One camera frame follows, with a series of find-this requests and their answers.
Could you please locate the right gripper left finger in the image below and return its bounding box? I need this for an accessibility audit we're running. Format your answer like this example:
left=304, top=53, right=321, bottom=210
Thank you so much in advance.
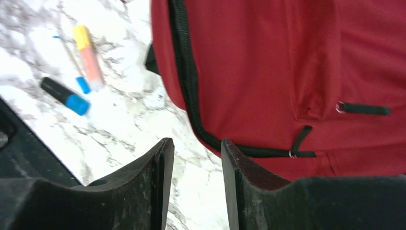
left=0, top=138, right=174, bottom=230

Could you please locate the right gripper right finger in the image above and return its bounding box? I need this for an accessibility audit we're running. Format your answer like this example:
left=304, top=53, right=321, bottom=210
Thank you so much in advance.
left=221, top=138, right=406, bottom=230

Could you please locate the red backpack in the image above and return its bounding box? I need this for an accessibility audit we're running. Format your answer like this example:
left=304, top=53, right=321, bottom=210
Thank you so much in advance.
left=148, top=0, right=406, bottom=180

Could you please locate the black blue highlighter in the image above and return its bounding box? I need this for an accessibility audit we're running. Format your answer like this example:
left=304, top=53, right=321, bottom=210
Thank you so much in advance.
left=40, top=77, right=90, bottom=116

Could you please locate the blue white pen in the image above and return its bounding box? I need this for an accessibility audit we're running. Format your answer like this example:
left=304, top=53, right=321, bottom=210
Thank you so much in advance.
left=52, top=35, right=91, bottom=94

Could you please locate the yellow orange highlighter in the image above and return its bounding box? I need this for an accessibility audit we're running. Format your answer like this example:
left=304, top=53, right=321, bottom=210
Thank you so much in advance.
left=72, top=25, right=104, bottom=91

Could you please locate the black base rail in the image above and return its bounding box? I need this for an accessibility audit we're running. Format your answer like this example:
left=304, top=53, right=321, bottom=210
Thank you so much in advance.
left=0, top=100, right=80, bottom=187

